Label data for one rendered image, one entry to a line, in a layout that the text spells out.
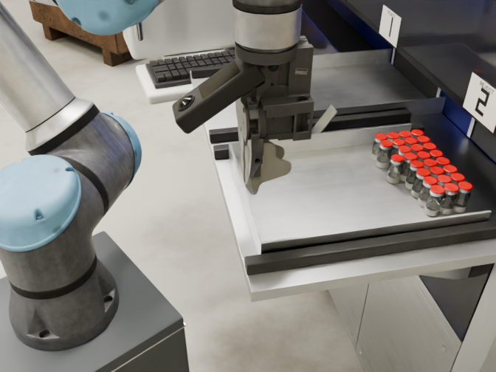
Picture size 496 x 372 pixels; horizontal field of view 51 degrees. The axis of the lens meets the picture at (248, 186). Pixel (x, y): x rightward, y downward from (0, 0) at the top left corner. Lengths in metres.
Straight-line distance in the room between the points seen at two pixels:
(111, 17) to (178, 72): 0.94
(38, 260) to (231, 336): 1.13
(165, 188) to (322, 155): 1.47
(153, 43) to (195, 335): 0.92
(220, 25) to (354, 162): 0.76
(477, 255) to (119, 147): 0.53
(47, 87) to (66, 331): 0.33
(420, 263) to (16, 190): 0.53
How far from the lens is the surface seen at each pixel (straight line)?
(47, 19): 4.04
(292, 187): 0.85
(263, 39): 0.56
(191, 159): 2.51
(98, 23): 0.45
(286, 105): 0.60
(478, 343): 1.00
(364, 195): 0.85
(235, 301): 1.83
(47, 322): 0.75
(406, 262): 0.75
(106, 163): 0.74
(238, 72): 0.59
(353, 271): 0.72
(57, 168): 0.69
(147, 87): 1.36
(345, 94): 1.15
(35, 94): 0.75
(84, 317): 0.75
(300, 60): 0.60
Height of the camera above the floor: 1.39
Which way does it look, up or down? 37 degrees down
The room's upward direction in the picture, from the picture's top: straight up
